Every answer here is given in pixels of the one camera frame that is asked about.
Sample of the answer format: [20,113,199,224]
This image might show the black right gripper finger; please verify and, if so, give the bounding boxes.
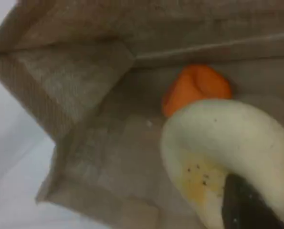
[221,173,284,229]

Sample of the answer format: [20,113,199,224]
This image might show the brown jute tote bag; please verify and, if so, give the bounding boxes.
[0,0,284,229]

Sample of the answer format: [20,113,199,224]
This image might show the orange fruit with stem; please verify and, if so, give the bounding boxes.
[161,63,232,118]

